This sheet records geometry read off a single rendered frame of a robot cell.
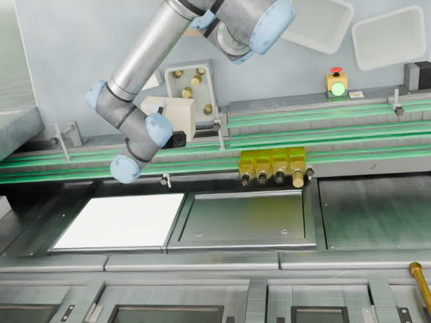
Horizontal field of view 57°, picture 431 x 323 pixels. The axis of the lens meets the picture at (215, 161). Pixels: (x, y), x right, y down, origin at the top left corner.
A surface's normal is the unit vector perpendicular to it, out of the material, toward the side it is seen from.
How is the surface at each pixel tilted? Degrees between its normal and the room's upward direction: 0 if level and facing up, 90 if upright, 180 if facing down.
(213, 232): 90
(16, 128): 90
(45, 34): 0
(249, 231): 90
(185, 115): 0
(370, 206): 90
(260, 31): 11
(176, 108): 0
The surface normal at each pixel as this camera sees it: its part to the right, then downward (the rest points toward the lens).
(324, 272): -0.15, -0.88
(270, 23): -0.02, 0.35
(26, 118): 0.98, -0.07
